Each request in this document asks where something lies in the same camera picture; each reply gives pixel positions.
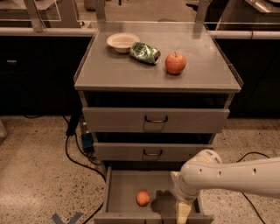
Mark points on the red apple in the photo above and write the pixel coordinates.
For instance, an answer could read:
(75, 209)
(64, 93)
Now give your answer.
(175, 63)

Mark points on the blue power box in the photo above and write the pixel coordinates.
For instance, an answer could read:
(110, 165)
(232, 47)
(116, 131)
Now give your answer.
(86, 138)

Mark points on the top grey drawer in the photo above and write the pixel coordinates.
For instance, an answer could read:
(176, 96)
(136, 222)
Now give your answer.
(159, 120)

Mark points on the grey drawer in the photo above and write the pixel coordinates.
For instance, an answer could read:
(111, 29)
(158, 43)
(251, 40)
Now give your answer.
(159, 120)
(162, 152)
(120, 206)

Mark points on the orange fruit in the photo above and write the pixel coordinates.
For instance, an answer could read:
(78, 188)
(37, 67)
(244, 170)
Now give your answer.
(143, 198)

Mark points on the grey drawer cabinet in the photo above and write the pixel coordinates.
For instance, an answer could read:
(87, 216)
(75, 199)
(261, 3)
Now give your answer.
(107, 79)

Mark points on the crushed green can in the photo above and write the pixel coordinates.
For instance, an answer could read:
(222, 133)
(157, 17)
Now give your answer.
(145, 53)

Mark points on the bottom grey drawer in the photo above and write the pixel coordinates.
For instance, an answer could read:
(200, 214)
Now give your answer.
(120, 206)

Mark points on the white bowl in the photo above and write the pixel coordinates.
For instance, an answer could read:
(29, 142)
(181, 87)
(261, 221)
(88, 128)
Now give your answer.
(122, 42)

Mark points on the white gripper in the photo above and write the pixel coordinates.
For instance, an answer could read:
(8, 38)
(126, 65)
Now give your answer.
(181, 189)

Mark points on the middle grey drawer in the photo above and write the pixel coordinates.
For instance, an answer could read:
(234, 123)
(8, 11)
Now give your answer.
(162, 152)

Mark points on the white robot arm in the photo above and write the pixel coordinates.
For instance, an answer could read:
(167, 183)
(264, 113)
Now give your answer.
(206, 171)

